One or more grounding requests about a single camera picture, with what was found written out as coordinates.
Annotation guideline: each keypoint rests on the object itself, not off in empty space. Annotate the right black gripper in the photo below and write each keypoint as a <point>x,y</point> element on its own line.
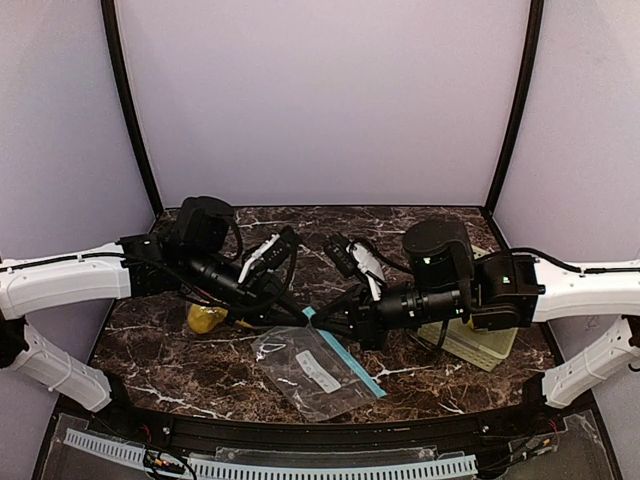
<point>362,315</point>

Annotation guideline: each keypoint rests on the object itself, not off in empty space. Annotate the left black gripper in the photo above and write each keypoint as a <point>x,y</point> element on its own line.
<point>267,292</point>

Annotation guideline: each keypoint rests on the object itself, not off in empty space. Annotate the clear zip bag blue zipper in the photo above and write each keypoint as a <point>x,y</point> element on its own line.
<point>228,323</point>

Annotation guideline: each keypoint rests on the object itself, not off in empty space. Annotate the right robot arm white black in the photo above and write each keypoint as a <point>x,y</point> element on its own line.
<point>512,288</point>

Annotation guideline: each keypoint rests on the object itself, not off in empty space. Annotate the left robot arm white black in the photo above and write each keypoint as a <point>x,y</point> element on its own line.
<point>201,254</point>

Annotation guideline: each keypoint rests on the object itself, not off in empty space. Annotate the pale green plastic basket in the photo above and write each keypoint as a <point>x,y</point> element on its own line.
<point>483,349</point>

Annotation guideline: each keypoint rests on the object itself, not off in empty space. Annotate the white slotted cable duct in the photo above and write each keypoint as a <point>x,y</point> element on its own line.
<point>229,463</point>

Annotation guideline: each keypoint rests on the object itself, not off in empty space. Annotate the black front table rail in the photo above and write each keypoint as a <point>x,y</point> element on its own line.
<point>472,432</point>

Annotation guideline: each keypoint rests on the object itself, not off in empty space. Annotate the left black frame post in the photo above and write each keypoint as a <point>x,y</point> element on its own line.
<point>128,109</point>

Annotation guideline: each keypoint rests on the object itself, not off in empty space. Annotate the black frame post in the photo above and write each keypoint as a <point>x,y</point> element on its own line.
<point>128,109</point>
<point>522,86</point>

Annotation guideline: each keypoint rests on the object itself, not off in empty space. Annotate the right black frame post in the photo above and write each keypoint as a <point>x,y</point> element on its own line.
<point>522,86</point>

